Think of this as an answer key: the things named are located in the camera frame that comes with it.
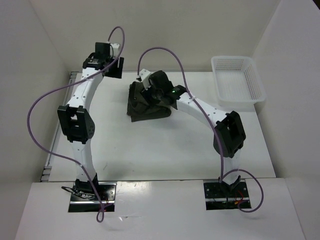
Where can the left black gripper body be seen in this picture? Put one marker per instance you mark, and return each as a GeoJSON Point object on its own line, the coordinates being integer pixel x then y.
{"type": "Point", "coordinates": [111, 60]}

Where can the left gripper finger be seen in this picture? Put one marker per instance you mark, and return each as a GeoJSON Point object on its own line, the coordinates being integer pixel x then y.
{"type": "Point", "coordinates": [120, 64]}
{"type": "Point", "coordinates": [115, 73]}

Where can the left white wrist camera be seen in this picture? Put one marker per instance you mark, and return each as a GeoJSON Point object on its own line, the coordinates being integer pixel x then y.
{"type": "Point", "coordinates": [114, 49]}

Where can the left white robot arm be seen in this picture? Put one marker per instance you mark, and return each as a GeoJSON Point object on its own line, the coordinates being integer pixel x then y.
{"type": "Point", "coordinates": [74, 117]}

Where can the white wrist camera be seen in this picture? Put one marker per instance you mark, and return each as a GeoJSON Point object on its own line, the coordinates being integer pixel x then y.
{"type": "Point", "coordinates": [143, 77]}
{"type": "Point", "coordinates": [114, 49]}

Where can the aluminium table edge rail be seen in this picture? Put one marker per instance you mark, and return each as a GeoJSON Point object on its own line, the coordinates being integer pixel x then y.
{"type": "Point", "coordinates": [54, 147]}

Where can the white plastic basket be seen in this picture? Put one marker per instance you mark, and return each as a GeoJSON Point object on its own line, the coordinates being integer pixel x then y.
{"type": "Point", "coordinates": [237, 81]}

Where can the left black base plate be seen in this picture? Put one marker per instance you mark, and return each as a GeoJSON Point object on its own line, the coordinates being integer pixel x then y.
{"type": "Point", "coordinates": [87, 202]}

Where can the olive green shorts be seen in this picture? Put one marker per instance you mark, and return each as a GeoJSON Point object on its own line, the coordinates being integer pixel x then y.
{"type": "Point", "coordinates": [139, 109]}

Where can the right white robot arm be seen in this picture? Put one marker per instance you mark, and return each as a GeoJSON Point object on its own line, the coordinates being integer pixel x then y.
{"type": "Point", "coordinates": [228, 131]}

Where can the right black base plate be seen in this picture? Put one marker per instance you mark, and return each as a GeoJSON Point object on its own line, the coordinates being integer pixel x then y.
{"type": "Point", "coordinates": [217, 198]}

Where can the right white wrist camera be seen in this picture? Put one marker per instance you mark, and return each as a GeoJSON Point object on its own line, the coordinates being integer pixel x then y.
{"type": "Point", "coordinates": [143, 77]}

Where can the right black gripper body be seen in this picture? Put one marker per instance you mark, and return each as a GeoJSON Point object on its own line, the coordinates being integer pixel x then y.
{"type": "Point", "coordinates": [157, 93]}

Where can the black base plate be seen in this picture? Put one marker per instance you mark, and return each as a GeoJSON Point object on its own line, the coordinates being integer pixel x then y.
{"type": "Point", "coordinates": [217, 198]}
{"type": "Point", "coordinates": [87, 202]}

